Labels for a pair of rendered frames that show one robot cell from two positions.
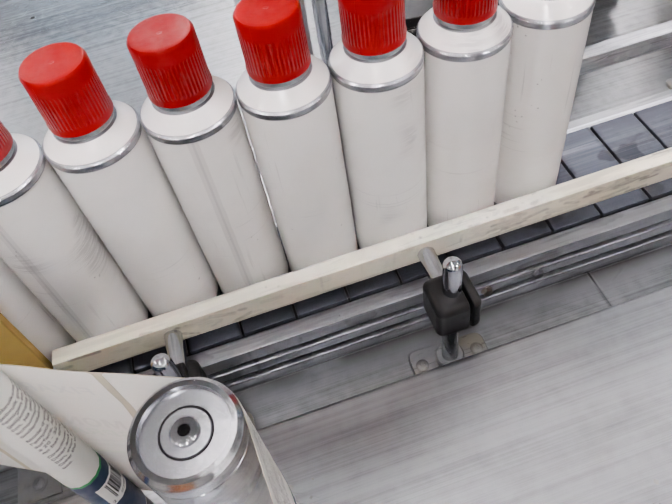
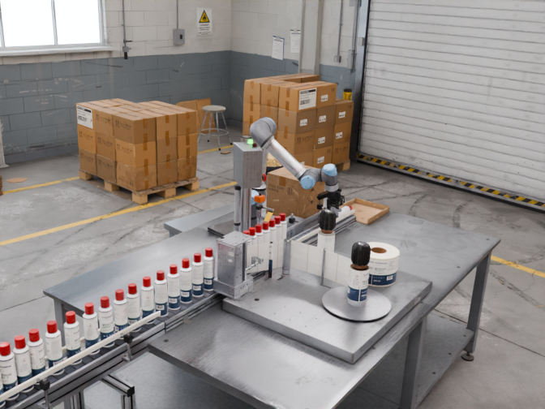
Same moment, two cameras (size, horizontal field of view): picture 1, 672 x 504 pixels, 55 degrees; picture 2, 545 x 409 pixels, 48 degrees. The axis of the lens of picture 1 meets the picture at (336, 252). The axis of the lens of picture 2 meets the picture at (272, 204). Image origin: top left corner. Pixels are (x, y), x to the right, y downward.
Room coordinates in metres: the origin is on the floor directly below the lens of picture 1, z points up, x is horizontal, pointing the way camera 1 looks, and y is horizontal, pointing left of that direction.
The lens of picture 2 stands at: (-1.70, 2.06, 2.22)
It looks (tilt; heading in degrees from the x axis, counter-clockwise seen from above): 20 degrees down; 313
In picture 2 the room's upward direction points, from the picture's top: 2 degrees clockwise
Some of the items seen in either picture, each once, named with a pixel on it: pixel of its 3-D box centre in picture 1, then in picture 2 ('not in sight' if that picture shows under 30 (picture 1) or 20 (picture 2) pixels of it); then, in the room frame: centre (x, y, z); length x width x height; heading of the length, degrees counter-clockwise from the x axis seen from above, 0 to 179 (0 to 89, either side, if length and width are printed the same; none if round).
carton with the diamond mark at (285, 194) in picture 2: not in sight; (295, 191); (0.71, -0.69, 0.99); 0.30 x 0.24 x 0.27; 97
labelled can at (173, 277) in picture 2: not in sight; (173, 286); (0.19, 0.65, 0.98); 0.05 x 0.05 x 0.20
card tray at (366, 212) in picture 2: not in sight; (361, 210); (0.44, -1.04, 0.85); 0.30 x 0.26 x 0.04; 98
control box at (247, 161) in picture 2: not in sight; (247, 165); (0.36, 0.07, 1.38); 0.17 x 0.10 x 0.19; 153
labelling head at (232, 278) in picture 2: not in sight; (233, 264); (0.15, 0.35, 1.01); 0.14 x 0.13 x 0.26; 98
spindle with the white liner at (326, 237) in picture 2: not in sight; (326, 238); (0.03, -0.17, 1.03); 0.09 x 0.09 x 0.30
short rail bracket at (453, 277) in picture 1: (452, 314); not in sight; (0.21, -0.07, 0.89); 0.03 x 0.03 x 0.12; 8
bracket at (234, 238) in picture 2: not in sight; (234, 238); (0.14, 0.35, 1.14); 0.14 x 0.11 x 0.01; 98
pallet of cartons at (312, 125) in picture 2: not in sight; (298, 127); (3.15, -3.47, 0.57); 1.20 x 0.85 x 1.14; 92
